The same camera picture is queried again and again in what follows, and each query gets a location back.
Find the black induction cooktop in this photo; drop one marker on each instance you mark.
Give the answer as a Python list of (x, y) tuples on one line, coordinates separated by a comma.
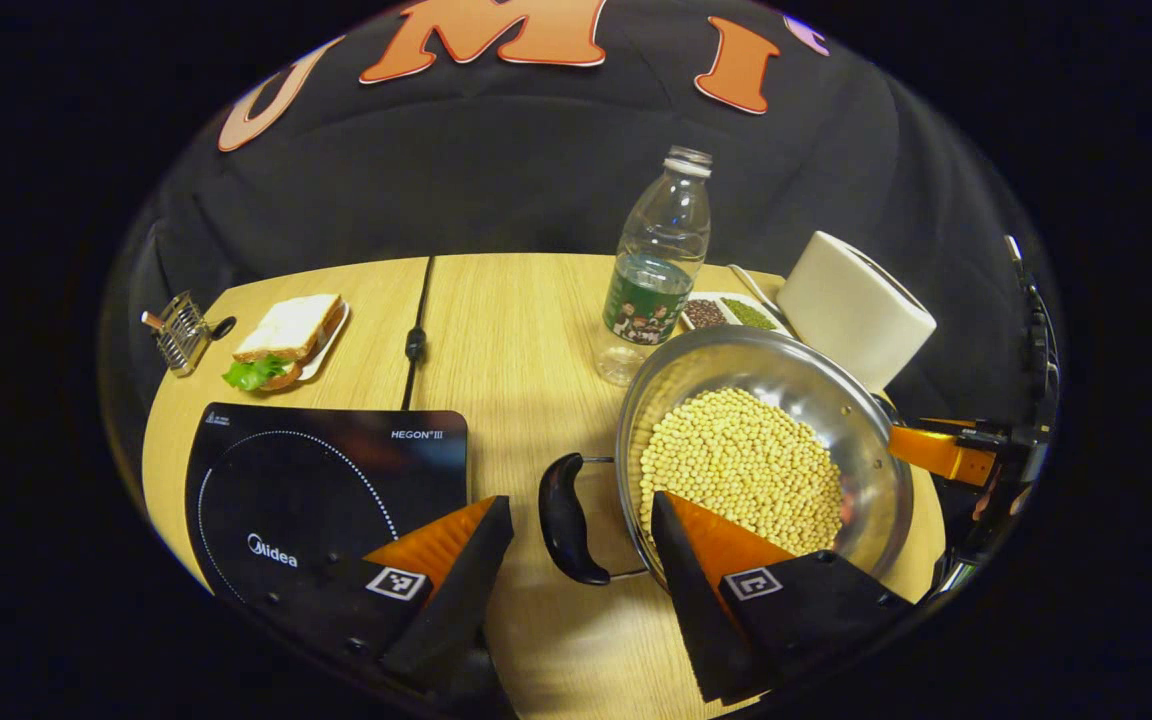
[(296, 480)]

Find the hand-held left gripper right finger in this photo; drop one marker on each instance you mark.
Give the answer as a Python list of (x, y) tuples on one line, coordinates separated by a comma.
[(686, 610)]

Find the stainless steel pot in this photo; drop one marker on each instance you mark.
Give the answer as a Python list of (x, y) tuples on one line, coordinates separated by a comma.
[(866, 440)]

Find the sandwich with lettuce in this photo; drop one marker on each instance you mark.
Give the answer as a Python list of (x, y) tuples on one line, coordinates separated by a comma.
[(286, 335)]

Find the pile of yellow soybeans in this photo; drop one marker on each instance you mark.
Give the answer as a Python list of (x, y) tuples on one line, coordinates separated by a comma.
[(736, 450)]

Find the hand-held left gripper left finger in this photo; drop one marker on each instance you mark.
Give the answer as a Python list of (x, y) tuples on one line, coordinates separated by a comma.
[(461, 600)]

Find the clear plastic water bottle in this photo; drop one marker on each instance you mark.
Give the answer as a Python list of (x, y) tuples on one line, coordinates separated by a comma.
[(656, 270)]

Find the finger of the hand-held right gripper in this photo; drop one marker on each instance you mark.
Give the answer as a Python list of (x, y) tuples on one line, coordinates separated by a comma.
[(936, 452)]

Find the white divided bean dish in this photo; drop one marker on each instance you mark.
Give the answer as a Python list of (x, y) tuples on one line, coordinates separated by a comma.
[(721, 312)]

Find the white rounded box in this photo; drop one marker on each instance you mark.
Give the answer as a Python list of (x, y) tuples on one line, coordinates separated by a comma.
[(851, 310)]

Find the white spoon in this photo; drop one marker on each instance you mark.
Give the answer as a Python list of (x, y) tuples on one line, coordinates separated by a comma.
[(756, 290)]

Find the small white plate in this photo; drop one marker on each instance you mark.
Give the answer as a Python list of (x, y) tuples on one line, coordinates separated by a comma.
[(331, 340)]

